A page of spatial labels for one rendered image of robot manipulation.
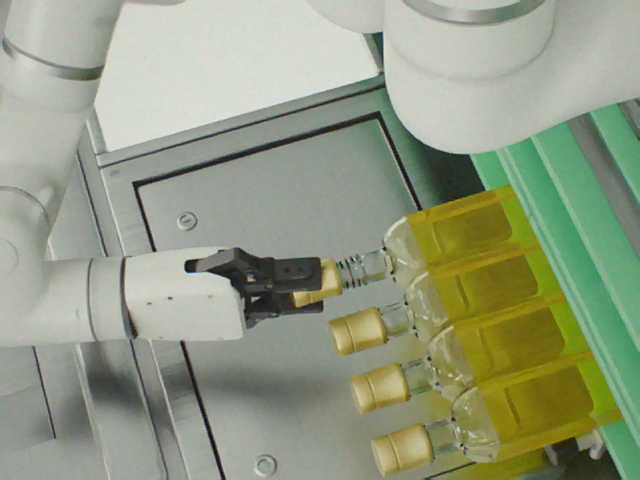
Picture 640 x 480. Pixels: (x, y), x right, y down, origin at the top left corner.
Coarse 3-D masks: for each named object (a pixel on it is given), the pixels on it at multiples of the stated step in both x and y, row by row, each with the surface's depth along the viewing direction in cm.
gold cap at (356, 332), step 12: (360, 312) 108; (372, 312) 107; (336, 324) 107; (348, 324) 107; (360, 324) 107; (372, 324) 107; (336, 336) 106; (348, 336) 106; (360, 336) 106; (372, 336) 107; (384, 336) 107; (336, 348) 107; (348, 348) 107; (360, 348) 107
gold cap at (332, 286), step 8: (328, 264) 109; (328, 272) 109; (336, 272) 109; (328, 280) 109; (336, 280) 109; (328, 288) 109; (336, 288) 109; (296, 296) 109; (304, 296) 109; (312, 296) 109; (320, 296) 109; (328, 296) 110; (296, 304) 109; (304, 304) 110
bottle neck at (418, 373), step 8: (416, 360) 106; (424, 360) 105; (408, 368) 105; (416, 368) 105; (424, 368) 105; (408, 376) 104; (416, 376) 104; (424, 376) 104; (432, 376) 105; (408, 384) 104; (416, 384) 104; (424, 384) 105; (432, 384) 105; (416, 392) 105
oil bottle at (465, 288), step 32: (480, 256) 108; (512, 256) 108; (544, 256) 108; (416, 288) 107; (448, 288) 107; (480, 288) 107; (512, 288) 107; (544, 288) 107; (416, 320) 107; (448, 320) 106
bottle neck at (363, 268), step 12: (372, 252) 110; (336, 264) 110; (348, 264) 110; (360, 264) 110; (372, 264) 110; (384, 264) 110; (348, 276) 109; (360, 276) 110; (372, 276) 110; (384, 276) 110; (348, 288) 110
